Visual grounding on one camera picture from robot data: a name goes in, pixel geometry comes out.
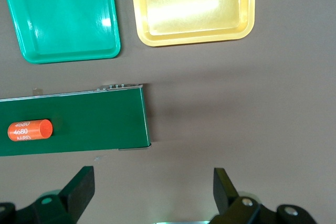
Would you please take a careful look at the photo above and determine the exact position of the green conveyor belt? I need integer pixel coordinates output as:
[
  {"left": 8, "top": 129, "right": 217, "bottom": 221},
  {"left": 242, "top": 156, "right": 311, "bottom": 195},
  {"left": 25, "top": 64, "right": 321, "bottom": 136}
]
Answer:
[{"left": 0, "top": 83, "right": 152, "bottom": 157}]

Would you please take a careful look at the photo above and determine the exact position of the green plastic tray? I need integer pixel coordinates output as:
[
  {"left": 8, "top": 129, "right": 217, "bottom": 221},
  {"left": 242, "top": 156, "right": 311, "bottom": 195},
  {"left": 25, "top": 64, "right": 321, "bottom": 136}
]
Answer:
[{"left": 0, "top": 0, "right": 121, "bottom": 65}]

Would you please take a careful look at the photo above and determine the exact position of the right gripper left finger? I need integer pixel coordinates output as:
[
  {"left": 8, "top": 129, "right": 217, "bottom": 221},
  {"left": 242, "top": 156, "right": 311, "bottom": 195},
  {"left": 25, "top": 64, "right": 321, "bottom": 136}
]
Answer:
[{"left": 18, "top": 165, "right": 95, "bottom": 224}]

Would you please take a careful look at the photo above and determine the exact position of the yellow plastic tray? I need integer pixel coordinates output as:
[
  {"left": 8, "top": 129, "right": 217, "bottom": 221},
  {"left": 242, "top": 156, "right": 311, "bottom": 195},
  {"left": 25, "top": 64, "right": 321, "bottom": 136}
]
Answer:
[{"left": 129, "top": 0, "right": 256, "bottom": 48}]

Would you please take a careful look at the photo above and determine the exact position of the orange cylinder with white print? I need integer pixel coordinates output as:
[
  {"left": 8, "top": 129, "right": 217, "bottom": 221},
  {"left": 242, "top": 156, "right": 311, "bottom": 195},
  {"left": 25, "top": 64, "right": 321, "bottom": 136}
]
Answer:
[{"left": 7, "top": 119, "right": 54, "bottom": 142}]

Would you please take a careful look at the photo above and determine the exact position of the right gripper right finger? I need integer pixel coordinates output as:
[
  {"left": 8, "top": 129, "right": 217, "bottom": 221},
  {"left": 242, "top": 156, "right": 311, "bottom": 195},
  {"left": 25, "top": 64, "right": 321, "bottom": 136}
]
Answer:
[{"left": 209, "top": 167, "right": 262, "bottom": 224}]

